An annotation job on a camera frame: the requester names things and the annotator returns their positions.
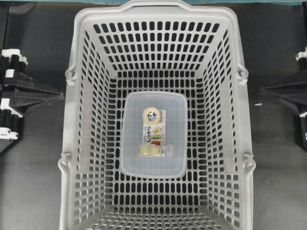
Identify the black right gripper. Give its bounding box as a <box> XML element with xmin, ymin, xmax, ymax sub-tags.
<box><xmin>260</xmin><ymin>47</ymin><xmax>307</xmax><ymax>147</ymax></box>

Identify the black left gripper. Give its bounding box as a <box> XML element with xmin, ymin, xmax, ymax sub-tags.
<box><xmin>0</xmin><ymin>48</ymin><xmax>64</xmax><ymax>153</ymax></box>

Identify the clear plastic food container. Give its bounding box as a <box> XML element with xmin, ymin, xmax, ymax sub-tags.
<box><xmin>120</xmin><ymin>91</ymin><xmax>188</xmax><ymax>179</ymax></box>

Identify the grey plastic shopping basket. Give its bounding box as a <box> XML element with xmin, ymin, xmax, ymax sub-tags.
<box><xmin>58</xmin><ymin>0</ymin><xmax>256</xmax><ymax>230</ymax></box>

